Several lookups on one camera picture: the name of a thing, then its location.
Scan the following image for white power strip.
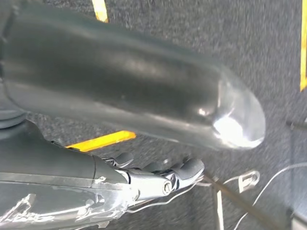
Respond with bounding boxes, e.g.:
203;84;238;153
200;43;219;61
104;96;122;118
238;170;261;194

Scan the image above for steel workbench table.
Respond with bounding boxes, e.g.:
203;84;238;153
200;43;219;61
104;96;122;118
204;117;307;230

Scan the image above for white cable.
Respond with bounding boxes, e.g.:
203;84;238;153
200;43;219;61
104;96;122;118
234;162;307;230

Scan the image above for yellow floor tape square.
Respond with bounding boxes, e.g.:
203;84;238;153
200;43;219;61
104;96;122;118
66;0;307;154

